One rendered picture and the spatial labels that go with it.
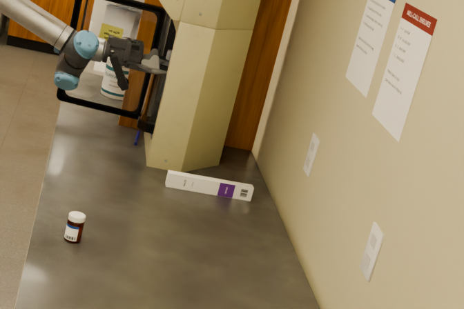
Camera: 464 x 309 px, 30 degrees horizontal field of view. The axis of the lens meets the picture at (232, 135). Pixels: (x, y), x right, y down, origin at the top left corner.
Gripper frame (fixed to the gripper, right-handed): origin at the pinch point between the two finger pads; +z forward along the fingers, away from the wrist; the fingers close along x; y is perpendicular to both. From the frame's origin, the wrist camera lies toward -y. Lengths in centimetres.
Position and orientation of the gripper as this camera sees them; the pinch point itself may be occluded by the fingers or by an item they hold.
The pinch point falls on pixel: (165, 70)
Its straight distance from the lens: 278.2
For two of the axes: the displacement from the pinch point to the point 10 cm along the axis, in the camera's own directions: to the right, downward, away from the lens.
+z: 9.6, 2.0, 1.9
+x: -1.2, -3.1, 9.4
